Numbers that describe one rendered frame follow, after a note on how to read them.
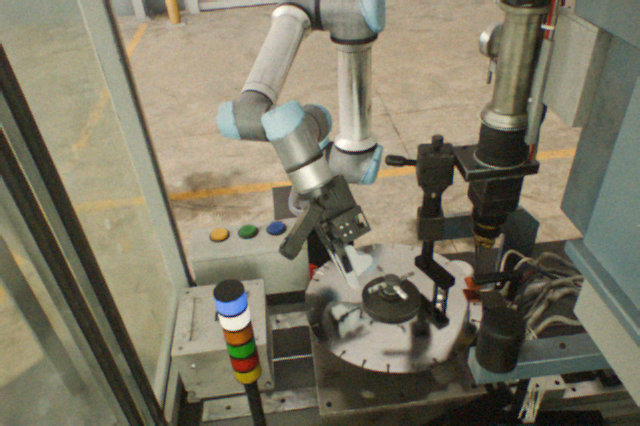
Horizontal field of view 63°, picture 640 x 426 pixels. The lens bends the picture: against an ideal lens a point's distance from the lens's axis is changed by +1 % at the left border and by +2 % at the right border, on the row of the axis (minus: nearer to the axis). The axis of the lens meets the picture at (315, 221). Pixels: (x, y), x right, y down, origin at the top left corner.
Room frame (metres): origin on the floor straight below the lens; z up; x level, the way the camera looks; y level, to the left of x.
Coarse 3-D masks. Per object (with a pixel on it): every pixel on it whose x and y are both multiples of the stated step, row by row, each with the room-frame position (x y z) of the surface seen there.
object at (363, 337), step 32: (384, 256) 0.80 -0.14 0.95; (320, 288) 0.72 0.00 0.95; (352, 288) 0.72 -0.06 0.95; (320, 320) 0.64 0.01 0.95; (352, 320) 0.63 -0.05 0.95; (416, 320) 0.62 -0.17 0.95; (448, 320) 0.62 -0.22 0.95; (352, 352) 0.56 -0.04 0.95; (384, 352) 0.56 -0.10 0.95; (416, 352) 0.55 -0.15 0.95; (448, 352) 0.55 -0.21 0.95
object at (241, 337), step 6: (222, 330) 0.52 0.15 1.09; (240, 330) 0.51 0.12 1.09; (246, 330) 0.51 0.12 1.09; (252, 330) 0.52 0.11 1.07; (228, 336) 0.51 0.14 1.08; (234, 336) 0.50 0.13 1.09; (240, 336) 0.50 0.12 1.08; (246, 336) 0.51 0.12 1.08; (252, 336) 0.52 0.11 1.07; (228, 342) 0.51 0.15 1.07; (234, 342) 0.50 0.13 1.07; (240, 342) 0.50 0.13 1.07; (246, 342) 0.51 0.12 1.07
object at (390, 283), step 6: (378, 270) 0.71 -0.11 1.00; (384, 270) 0.71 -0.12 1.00; (384, 276) 0.69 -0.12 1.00; (390, 276) 0.69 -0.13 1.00; (396, 276) 0.68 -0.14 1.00; (402, 276) 0.69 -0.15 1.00; (408, 276) 0.69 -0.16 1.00; (384, 282) 0.67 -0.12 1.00; (390, 282) 0.67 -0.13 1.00; (396, 282) 0.67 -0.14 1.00; (372, 288) 0.66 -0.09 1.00; (378, 288) 0.66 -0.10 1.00; (384, 288) 0.67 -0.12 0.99; (390, 288) 0.67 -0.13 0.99; (396, 288) 0.66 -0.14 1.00; (390, 294) 0.67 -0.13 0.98; (402, 294) 0.64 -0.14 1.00
